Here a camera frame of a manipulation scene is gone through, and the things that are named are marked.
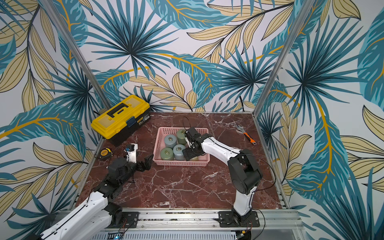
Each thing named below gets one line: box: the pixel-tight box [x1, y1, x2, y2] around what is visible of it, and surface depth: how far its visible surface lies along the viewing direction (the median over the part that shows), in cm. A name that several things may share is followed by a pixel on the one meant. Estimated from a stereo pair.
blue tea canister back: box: [164, 134, 177, 149], surface depth 95 cm
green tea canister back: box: [177, 129, 187, 145], surface depth 99 cm
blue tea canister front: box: [173, 144, 186, 161], surface depth 90 cm
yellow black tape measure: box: [99, 148, 113, 160], surface depth 95 cm
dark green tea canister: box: [160, 147, 175, 161], surface depth 90 cm
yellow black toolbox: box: [91, 95, 151, 147], surface depth 97 cm
